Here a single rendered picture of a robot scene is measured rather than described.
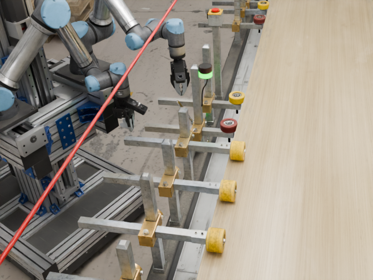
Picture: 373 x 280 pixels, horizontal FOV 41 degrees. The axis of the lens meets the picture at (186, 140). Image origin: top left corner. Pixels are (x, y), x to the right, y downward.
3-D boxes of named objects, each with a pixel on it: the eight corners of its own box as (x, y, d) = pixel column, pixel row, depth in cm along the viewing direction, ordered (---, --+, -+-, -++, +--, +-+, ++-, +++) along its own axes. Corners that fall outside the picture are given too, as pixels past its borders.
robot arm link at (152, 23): (137, 23, 220) (155, 28, 213) (155, 14, 226) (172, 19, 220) (140, 39, 224) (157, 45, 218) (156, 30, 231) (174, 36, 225)
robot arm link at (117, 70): (105, 64, 226) (122, 59, 228) (109, 85, 232) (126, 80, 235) (110, 70, 220) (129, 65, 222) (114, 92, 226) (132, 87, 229)
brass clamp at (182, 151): (174, 156, 209) (172, 146, 206) (181, 138, 219) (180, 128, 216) (188, 158, 207) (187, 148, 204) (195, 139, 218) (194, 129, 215)
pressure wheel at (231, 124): (219, 146, 233) (218, 125, 226) (222, 136, 239) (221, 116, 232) (236, 147, 231) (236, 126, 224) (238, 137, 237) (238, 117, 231)
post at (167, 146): (172, 233, 211) (160, 142, 183) (174, 227, 213) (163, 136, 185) (180, 234, 210) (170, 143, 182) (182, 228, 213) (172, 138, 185)
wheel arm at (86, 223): (78, 229, 177) (76, 221, 175) (82, 221, 180) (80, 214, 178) (216, 246, 166) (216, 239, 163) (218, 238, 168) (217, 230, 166)
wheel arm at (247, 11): (205, 14, 359) (205, 9, 356) (206, 13, 362) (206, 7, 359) (266, 16, 349) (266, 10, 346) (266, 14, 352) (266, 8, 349)
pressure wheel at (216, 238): (206, 230, 163) (210, 224, 171) (205, 254, 163) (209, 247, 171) (223, 232, 161) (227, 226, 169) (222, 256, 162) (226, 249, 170)
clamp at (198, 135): (190, 140, 234) (189, 132, 231) (196, 125, 244) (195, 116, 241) (201, 141, 233) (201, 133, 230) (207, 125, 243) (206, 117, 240)
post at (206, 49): (206, 128, 267) (201, 46, 239) (207, 124, 270) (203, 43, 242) (213, 128, 267) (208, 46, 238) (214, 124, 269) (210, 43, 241)
